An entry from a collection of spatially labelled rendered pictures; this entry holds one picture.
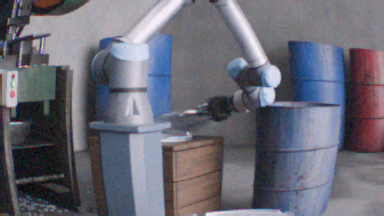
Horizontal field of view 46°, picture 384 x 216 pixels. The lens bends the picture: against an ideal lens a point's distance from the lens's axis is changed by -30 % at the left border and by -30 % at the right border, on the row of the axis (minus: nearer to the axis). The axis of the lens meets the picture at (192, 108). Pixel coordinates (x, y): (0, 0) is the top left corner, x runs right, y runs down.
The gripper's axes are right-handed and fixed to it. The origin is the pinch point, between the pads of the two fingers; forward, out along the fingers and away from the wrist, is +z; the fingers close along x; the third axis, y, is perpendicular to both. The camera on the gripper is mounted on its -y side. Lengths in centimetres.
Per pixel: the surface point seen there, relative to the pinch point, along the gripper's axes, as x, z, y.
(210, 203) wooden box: 36.2, 2.2, 2.3
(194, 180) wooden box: 24.6, -4.2, 15.1
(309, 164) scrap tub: 30, -44, -6
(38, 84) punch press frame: -21, 26, 65
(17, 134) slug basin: -2, 38, 77
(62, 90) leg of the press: -18, 28, 49
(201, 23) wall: -107, 184, -225
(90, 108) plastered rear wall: -42, 216, -109
